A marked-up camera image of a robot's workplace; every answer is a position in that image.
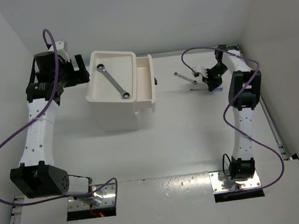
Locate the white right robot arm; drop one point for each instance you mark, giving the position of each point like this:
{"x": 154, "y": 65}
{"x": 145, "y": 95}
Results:
{"x": 243, "y": 98}

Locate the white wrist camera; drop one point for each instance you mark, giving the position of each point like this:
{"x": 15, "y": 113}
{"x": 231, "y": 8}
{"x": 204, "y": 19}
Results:
{"x": 62, "y": 50}
{"x": 199, "y": 71}

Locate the large silver ratchet wrench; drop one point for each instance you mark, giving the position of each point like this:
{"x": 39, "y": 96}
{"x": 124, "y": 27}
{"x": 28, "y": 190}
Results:
{"x": 124, "y": 94}

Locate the red blue handled screwdriver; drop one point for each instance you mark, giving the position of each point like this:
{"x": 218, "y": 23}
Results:
{"x": 207, "y": 89}

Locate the small silver wrench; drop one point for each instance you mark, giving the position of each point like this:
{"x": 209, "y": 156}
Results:
{"x": 192, "y": 81}

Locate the white drawer organizer cabinet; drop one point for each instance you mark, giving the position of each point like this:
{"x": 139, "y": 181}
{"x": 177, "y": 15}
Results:
{"x": 111, "y": 112}

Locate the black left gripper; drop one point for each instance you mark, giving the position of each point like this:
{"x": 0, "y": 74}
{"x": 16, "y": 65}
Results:
{"x": 77, "y": 77}

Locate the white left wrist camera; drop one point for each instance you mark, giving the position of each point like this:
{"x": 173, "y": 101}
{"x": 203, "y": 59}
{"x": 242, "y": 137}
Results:
{"x": 62, "y": 50}

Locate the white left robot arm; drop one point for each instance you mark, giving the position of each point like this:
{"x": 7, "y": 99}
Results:
{"x": 37, "y": 176}

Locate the metal base plate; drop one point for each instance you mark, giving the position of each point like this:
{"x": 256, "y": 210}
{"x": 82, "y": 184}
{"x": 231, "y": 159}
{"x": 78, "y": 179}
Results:
{"x": 222, "y": 184}
{"x": 102, "y": 199}

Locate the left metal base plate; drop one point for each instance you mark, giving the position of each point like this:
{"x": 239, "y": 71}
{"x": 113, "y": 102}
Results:
{"x": 102, "y": 199}

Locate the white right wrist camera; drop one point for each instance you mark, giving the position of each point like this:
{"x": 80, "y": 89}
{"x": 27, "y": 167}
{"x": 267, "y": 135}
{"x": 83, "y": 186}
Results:
{"x": 199, "y": 71}

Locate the white top drawer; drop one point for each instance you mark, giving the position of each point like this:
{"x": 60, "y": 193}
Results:
{"x": 146, "y": 82}

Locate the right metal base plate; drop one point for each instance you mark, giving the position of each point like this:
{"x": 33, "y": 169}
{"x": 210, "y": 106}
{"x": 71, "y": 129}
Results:
{"x": 222, "y": 184}

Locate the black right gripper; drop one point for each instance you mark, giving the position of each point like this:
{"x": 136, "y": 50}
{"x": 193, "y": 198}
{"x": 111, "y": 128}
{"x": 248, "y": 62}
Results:
{"x": 212, "y": 83}

